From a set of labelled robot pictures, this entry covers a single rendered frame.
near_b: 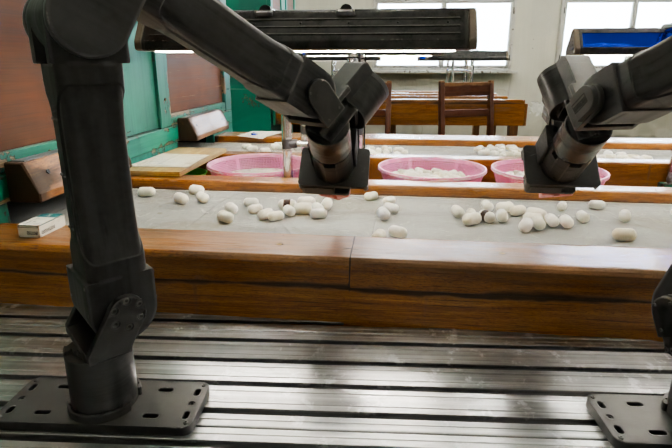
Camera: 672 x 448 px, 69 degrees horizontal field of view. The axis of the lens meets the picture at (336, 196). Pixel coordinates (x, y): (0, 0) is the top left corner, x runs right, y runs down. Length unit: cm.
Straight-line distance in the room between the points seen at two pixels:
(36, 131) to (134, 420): 65
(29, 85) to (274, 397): 73
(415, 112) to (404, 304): 304
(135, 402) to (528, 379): 43
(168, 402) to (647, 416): 48
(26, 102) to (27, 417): 61
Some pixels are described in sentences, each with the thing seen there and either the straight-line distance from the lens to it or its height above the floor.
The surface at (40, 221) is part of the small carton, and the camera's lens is 87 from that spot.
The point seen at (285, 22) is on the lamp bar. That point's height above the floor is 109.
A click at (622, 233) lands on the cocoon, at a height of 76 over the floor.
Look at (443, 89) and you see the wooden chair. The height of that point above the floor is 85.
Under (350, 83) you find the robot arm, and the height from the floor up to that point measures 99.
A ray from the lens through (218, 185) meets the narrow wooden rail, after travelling 112.
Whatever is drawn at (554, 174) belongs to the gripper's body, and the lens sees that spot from 75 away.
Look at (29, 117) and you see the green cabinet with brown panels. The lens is 105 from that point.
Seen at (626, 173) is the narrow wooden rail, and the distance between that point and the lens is 152.
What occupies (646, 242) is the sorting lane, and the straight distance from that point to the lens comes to 93.
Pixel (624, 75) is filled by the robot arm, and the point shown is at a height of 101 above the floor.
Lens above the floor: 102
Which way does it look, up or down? 15 degrees down
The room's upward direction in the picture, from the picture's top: straight up
